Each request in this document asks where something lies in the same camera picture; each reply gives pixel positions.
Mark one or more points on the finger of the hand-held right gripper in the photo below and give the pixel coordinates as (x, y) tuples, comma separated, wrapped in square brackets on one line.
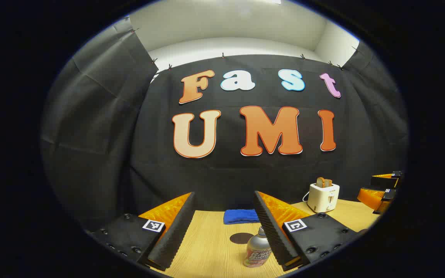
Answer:
[(386, 197), (394, 179)]

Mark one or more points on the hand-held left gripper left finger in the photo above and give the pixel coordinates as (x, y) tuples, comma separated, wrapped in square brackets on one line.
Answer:
[(176, 235)]

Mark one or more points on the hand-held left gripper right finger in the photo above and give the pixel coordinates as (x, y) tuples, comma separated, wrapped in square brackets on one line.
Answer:
[(272, 235)]

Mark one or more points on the silver water bottle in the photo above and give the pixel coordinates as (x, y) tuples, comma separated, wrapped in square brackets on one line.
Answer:
[(257, 249)]

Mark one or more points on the dark round coaster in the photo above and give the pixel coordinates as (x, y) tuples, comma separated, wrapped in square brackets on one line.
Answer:
[(240, 238)]

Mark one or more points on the blue towel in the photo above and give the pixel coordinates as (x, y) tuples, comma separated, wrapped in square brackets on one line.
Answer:
[(241, 216)]

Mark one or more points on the toast slice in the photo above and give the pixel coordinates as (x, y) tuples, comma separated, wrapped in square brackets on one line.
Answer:
[(320, 182), (328, 183)]

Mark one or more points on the white toaster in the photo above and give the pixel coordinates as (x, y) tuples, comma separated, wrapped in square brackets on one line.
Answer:
[(323, 199)]

